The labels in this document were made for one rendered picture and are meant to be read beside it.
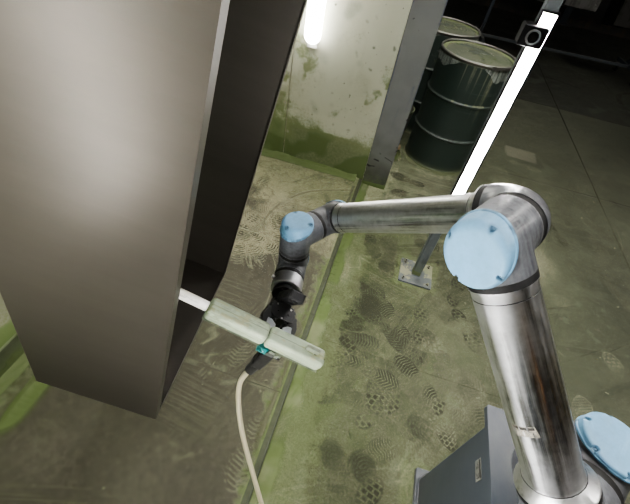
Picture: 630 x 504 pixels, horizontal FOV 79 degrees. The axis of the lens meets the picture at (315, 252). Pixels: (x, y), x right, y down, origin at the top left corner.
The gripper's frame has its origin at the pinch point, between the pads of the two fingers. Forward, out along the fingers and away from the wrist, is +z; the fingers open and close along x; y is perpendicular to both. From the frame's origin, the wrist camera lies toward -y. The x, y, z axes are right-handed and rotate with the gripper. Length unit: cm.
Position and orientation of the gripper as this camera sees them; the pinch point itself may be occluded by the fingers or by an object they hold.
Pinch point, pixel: (272, 349)
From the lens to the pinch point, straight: 97.1
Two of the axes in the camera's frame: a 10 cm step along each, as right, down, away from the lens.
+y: -5.2, 5.7, 6.4
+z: -1.4, 6.8, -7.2
